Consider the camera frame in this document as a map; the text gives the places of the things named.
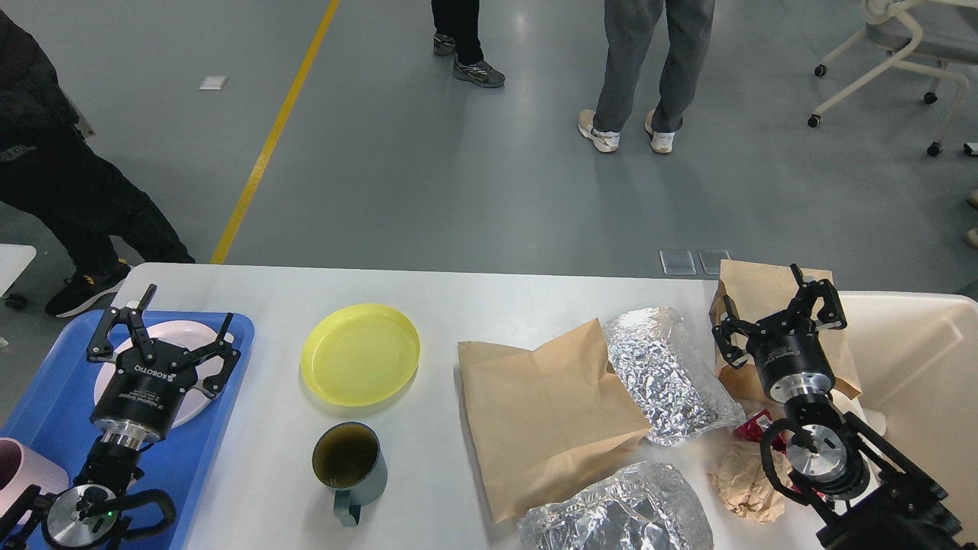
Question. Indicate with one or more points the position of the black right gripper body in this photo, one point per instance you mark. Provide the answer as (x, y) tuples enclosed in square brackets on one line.
[(790, 365)]

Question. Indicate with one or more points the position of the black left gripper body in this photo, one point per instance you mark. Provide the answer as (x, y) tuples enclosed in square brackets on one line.
[(145, 393)]

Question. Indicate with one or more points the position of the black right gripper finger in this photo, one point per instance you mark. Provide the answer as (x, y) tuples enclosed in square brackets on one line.
[(816, 307), (733, 354)]

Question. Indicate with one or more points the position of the yellow plastic plate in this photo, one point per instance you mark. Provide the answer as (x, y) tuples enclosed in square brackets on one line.
[(360, 355)]

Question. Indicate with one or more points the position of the dark green mug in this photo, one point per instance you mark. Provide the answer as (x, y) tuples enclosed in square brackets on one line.
[(348, 460)]

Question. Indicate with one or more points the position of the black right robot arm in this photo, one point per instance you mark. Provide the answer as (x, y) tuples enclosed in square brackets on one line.
[(868, 494)]

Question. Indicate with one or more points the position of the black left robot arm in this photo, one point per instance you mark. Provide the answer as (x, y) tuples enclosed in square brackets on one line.
[(100, 509)]

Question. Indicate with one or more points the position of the small brown paper bag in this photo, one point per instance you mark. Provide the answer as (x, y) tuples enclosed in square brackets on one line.
[(757, 291)]

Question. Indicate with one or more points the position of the upper foil bag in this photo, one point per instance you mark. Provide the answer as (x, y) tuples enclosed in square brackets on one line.
[(652, 353)]

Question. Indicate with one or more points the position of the foil bag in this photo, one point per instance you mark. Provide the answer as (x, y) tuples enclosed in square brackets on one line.
[(647, 505), (652, 353)]

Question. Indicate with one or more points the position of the red foil wrapper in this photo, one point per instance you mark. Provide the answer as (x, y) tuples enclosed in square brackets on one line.
[(755, 427)]

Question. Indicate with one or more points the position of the beige plastic bin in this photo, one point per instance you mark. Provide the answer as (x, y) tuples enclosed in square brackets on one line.
[(916, 359)]

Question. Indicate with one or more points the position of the clear floor plate right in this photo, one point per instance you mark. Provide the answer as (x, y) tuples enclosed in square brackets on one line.
[(711, 259)]

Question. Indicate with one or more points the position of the clear floor plate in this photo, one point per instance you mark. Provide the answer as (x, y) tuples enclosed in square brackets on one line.
[(711, 259), (678, 262)]

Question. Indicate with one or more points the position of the white paper cup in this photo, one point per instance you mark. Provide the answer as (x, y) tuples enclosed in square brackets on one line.
[(874, 419)]

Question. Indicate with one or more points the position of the clear floor plate left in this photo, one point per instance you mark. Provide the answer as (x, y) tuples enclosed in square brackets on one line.
[(678, 262)]

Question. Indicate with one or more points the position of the crumpled brown paper ball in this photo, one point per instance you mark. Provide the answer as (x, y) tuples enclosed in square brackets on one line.
[(743, 487)]

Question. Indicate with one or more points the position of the white side table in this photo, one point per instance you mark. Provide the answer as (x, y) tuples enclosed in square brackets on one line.
[(15, 258)]

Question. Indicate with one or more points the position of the pink ribbed cup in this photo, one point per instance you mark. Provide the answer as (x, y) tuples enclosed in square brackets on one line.
[(21, 466)]

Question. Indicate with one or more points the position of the lower foil bag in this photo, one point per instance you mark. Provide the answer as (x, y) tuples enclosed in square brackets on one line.
[(647, 505)]

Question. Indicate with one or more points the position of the person in black clothes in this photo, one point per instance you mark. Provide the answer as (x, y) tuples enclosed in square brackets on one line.
[(50, 172)]

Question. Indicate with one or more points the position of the large brown paper bag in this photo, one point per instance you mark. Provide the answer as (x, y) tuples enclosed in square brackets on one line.
[(546, 423)]

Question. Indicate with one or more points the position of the white floor tag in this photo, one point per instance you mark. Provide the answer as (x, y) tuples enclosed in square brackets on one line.
[(213, 83)]

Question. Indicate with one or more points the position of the white office chair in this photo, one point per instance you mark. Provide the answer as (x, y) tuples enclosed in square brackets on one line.
[(923, 37)]

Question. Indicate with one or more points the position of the person in black trousers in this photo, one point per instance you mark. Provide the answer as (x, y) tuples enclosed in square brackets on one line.
[(456, 36)]

